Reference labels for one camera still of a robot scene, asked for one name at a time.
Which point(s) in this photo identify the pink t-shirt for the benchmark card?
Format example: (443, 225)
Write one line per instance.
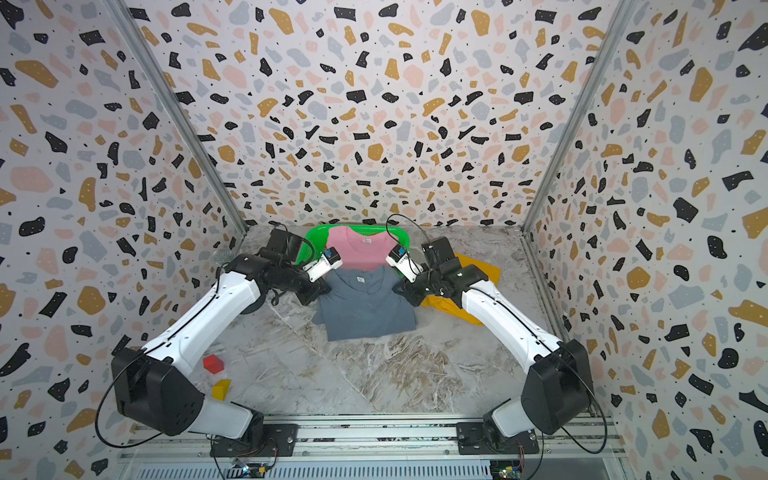
(360, 252)

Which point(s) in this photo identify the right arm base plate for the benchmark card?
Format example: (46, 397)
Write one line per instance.
(483, 438)

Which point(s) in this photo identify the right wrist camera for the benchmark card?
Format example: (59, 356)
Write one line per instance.
(400, 259)

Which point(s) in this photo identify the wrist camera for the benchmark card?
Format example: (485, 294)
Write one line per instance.
(329, 260)
(400, 259)

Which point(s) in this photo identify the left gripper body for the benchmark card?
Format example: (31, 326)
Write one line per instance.
(307, 290)

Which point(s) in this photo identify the yellow cube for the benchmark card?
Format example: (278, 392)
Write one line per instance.
(220, 389)

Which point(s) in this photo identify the aluminium front rail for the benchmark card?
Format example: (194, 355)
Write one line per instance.
(433, 446)

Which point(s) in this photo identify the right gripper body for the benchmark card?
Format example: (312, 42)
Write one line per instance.
(426, 285)

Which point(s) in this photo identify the green plastic basket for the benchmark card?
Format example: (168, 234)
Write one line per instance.
(317, 237)

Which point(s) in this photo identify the red cube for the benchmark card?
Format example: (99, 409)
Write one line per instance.
(213, 364)

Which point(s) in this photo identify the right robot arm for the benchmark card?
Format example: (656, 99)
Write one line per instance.
(558, 384)

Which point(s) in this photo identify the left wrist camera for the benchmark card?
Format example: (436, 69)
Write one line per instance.
(329, 260)

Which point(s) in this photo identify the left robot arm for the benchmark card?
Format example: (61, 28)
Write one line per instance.
(152, 385)

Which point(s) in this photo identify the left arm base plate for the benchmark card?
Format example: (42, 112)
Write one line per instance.
(263, 440)

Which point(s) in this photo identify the grey t-shirt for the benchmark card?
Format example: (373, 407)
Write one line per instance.
(363, 304)

